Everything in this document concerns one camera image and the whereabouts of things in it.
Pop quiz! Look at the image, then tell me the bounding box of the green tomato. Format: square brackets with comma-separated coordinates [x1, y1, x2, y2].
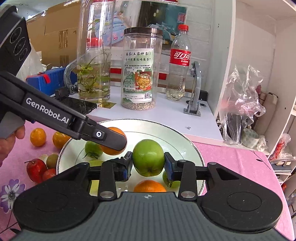
[84, 141, 103, 159]

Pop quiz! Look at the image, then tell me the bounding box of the crumpled clear plastic bag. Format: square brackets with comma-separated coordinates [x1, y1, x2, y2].
[219, 65, 266, 146]

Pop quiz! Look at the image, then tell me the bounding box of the white raised board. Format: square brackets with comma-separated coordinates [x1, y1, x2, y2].
[69, 85, 224, 142]

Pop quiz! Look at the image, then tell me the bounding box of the glass vase with plant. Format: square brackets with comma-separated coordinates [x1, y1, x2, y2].
[76, 1, 115, 104]

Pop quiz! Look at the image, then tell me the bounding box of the black smartphone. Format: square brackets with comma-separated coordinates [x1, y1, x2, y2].
[57, 96, 97, 115]

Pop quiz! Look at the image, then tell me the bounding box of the pink floral tablecloth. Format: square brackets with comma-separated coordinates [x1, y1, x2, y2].
[0, 115, 290, 239]

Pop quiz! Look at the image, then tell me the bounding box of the red small apple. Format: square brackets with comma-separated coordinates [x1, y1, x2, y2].
[26, 158, 48, 184]
[42, 168, 56, 181]

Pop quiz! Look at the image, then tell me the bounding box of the blue power supply box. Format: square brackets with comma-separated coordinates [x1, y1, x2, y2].
[26, 67, 66, 96]

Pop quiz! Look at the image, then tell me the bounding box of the small brown-green fruit front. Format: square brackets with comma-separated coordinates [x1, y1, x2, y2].
[46, 154, 58, 169]

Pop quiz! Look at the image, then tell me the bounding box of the large orange front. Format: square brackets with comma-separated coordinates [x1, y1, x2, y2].
[133, 180, 166, 193]

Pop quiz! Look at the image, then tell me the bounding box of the cola bottle red cap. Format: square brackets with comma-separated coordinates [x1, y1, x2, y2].
[166, 24, 191, 101]

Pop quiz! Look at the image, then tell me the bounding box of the plastic bag with fruit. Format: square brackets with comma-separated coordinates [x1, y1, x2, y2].
[16, 44, 44, 81]

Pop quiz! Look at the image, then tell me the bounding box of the poster with bedding picture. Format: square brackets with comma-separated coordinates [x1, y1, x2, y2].
[112, 1, 187, 50]

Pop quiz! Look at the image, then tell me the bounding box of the cardboard box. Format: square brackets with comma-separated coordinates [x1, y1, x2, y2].
[27, 1, 81, 67]

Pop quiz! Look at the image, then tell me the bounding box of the person left hand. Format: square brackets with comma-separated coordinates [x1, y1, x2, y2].
[0, 126, 25, 166]

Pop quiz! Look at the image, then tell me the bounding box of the mandarin orange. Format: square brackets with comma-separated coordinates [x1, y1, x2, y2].
[99, 126, 126, 156]
[30, 128, 47, 147]
[52, 132, 71, 150]

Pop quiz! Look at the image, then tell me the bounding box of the white ceramic plate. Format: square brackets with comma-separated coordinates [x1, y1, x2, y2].
[56, 119, 205, 196]

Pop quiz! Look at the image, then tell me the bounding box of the clear jar with label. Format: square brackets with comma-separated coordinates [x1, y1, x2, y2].
[121, 27, 163, 110]

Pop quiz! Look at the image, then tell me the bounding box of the grey phone stand left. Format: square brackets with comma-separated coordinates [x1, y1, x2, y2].
[55, 59, 78, 100]

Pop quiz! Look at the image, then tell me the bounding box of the grey stand right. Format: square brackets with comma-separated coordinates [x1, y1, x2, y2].
[184, 61, 201, 116]

